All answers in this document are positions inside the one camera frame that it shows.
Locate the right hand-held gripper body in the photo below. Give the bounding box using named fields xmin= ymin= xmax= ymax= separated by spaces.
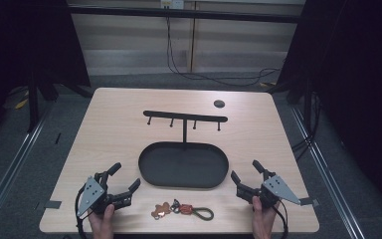
xmin=236 ymin=171 xmax=302 ymax=210

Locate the black curtain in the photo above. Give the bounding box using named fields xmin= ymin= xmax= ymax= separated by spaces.
xmin=276 ymin=0 xmax=382 ymax=213
xmin=0 ymin=0 xmax=93 ymax=147

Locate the white wall outlet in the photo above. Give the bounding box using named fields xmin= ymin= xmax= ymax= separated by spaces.
xmin=160 ymin=0 xmax=185 ymax=10

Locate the black horizontal bar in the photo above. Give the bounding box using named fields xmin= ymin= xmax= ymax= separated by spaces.
xmin=67 ymin=4 xmax=302 ymax=25

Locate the metal floor rail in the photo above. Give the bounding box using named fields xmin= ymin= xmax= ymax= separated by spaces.
xmin=0 ymin=108 xmax=49 ymax=231
xmin=289 ymin=105 xmax=367 ymax=239

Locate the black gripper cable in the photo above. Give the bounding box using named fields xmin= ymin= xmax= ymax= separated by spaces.
xmin=74 ymin=185 xmax=91 ymax=239
xmin=272 ymin=204 xmax=289 ymax=239

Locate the black key rack with tray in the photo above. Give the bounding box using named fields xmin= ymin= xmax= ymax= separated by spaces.
xmin=137 ymin=110 xmax=230 ymax=190

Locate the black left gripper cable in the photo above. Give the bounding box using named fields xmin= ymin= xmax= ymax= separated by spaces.
xmin=74 ymin=185 xmax=91 ymax=239

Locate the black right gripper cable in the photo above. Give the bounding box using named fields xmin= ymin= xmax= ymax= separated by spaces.
xmin=272 ymin=204 xmax=289 ymax=239

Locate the keychain with brown leather tag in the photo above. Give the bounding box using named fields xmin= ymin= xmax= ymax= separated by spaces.
xmin=150 ymin=198 xmax=215 ymax=222

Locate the black cable on wall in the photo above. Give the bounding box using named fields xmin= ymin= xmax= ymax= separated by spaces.
xmin=164 ymin=15 xmax=283 ymax=89

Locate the black metal stand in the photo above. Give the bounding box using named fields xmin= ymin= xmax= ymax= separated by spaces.
xmin=26 ymin=64 xmax=61 ymax=133

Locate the person's left hand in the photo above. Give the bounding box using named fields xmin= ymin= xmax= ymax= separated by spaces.
xmin=88 ymin=203 xmax=115 ymax=239

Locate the grey tape piece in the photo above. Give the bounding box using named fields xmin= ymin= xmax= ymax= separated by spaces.
xmin=43 ymin=199 xmax=63 ymax=210
xmin=299 ymin=196 xmax=320 ymax=207

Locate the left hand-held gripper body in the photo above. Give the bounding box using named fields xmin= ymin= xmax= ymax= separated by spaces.
xmin=76 ymin=170 xmax=134 ymax=217

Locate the bundle of black floor cables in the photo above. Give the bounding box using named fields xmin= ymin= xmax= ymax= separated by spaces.
xmin=290 ymin=91 xmax=323 ymax=162

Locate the yellow floor tape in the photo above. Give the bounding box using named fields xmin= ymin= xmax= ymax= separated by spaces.
xmin=14 ymin=90 xmax=31 ymax=111

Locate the person's right hand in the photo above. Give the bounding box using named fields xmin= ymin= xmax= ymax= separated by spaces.
xmin=251 ymin=195 xmax=281 ymax=239

